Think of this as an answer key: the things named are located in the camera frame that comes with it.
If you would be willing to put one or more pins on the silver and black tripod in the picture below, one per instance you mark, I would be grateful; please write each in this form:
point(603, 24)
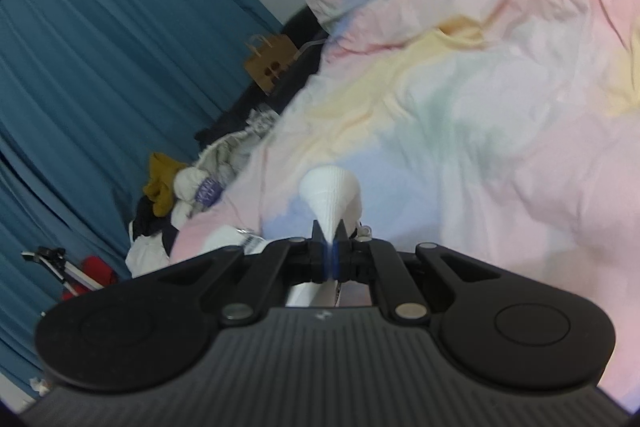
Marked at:
point(55, 264)

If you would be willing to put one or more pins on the pile of clothes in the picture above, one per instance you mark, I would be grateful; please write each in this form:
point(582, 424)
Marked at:
point(192, 192)

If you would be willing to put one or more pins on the white pants with striped trim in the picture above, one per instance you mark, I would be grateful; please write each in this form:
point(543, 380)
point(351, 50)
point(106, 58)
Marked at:
point(327, 192)

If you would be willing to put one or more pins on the mustard yellow cloth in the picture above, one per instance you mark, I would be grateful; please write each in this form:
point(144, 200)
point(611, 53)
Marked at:
point(162, 182)

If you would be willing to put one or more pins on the blue curtain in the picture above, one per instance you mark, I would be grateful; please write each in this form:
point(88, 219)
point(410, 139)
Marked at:
point(20, 307)
point(100, 32)

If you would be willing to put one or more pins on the black cloth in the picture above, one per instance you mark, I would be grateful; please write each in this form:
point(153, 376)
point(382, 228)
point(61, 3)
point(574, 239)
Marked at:
point(150, 222)

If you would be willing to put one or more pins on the black sofa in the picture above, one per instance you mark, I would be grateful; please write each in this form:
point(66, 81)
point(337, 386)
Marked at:
point(300, 77)

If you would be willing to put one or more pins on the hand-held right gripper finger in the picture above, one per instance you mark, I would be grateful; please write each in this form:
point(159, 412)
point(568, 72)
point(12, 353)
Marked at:
point(337, 259)
point(326, 259)

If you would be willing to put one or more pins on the brown paper bag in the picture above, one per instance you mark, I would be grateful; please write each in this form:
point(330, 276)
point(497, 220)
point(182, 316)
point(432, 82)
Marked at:
point(267, 62)

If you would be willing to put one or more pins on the pastel tie-dye duvet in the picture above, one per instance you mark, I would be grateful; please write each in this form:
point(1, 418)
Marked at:
point(450, 107)

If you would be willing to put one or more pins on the red cloth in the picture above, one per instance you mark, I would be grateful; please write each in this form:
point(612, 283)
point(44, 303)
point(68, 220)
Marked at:
point(97, 272)

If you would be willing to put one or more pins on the grey crumpled cloth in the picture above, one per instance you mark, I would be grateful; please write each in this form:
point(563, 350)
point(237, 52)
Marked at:
point(225, 152)

